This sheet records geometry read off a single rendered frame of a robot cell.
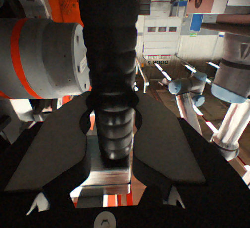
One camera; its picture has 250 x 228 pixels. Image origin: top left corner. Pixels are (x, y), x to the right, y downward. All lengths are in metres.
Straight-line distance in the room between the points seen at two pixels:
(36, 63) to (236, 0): 0.44
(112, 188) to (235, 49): 0.51
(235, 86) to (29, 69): 0.57
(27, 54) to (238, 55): 0.53
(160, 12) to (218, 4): 13.30
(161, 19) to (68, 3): 13.20
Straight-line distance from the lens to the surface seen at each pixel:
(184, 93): 0.82
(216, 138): 0.89
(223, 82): 0.60
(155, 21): 13.64
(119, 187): 0.18
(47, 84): 0.26
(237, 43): 0.55
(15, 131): 0.41
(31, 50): 0.25
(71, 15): 0.68
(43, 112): 0.42
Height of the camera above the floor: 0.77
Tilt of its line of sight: 32 degrees up
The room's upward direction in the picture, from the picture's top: 180 degrees counter-clockwise
